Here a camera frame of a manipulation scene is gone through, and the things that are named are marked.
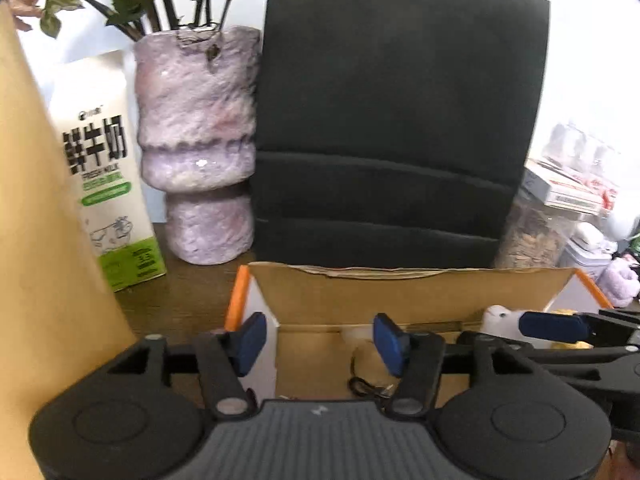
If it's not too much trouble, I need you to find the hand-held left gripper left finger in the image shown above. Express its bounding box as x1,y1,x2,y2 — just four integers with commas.
107,312,268,418

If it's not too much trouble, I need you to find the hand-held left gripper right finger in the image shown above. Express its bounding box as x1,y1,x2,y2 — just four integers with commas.
372,312,543,418

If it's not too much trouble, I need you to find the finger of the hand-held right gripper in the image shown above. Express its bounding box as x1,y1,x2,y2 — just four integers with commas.
537,344,640,379
517,309,640,352

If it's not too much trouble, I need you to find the yellow plush toy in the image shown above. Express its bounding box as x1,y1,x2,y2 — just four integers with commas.
547,307,593,351

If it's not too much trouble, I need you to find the white plush toy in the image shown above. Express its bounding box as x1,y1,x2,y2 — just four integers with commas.
480,305,531,346

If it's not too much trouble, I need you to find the orange cardboard box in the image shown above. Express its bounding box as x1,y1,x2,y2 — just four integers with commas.
224,260,615,403

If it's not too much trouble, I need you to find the white tin box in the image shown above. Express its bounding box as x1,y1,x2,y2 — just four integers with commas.
557,240,616,281

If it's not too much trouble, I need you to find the purple fluffy cloth roll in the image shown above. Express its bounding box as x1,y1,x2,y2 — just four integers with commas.
597,255,640,308

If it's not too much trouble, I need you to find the clear plastic jar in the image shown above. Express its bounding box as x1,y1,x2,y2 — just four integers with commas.
495,170,601,271

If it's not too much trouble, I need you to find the white earbuds case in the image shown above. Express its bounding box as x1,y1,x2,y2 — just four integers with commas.
574,222,608,251

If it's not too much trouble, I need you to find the white round device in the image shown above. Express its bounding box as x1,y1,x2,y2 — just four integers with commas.
612,187,640,241

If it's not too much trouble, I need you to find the flat white box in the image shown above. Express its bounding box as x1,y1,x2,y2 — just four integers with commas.
522,160,618,213

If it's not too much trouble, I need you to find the purple textured vase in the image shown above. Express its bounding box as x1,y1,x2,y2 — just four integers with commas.
132,25,262,266

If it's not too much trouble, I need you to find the yellow thermos jug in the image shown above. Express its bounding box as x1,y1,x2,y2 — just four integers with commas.
0,0,138,480

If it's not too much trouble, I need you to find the white green milk carton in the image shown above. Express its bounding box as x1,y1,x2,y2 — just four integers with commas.
47,50,167,293

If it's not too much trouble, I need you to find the black paper bag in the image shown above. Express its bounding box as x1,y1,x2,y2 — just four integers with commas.
250,0,551,270

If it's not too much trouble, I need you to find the thin black cord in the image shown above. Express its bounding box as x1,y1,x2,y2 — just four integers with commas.
347,345,401,401

